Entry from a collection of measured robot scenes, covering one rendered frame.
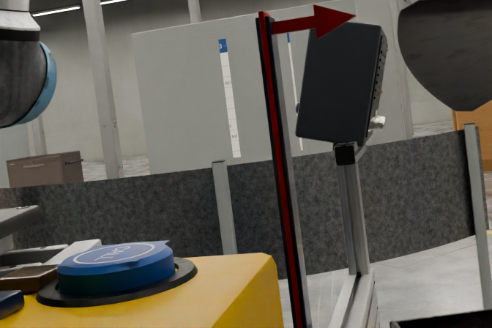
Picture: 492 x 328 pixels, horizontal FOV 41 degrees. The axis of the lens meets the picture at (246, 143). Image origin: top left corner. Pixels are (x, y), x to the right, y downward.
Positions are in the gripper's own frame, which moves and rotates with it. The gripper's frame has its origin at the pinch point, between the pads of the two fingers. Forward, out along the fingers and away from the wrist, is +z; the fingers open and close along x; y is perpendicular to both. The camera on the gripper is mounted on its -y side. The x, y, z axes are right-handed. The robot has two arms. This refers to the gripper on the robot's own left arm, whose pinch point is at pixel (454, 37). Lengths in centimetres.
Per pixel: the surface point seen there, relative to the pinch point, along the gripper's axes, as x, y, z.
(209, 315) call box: -9.5, 30.1, 18.4
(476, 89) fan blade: 1.7, -7.3, 2.0
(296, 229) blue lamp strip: -12.4, 2.0, 13.2
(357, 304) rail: -13.2, -39.5, 19.0
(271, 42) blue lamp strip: -12.3, 6.2, 0.8
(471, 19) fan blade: 0.5, 8.2, 2.1
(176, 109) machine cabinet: -238, -561, -181
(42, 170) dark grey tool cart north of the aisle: -380, -540, -129
